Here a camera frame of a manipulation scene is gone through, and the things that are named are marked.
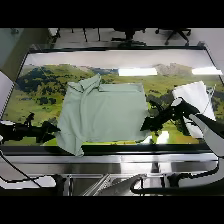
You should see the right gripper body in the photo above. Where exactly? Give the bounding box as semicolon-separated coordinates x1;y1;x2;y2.
139;107;174;133

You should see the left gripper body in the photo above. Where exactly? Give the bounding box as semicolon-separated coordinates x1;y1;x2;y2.
36;120;62;144

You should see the pale green T-shirt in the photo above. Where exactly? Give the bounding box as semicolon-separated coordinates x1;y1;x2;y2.
54;73;152;158

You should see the white garment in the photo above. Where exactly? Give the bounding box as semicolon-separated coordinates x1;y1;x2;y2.
171;80;218;139

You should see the black office chair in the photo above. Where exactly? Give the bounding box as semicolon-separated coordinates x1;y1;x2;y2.
154;27;193;46
110;27;148;48

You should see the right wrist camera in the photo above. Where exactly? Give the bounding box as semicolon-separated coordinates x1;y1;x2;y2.
148;99;166;115

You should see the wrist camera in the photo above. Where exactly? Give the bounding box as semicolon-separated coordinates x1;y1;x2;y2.
23;112;36;128
148;99;166;115

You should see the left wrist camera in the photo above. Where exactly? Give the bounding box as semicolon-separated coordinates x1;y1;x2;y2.
23;112;36;128

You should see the black cable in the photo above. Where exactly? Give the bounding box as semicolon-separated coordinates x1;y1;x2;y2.
0;149;43;188
129;168;223;196

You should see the silver frame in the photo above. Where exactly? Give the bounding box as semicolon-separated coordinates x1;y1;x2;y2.
0;151;224;197

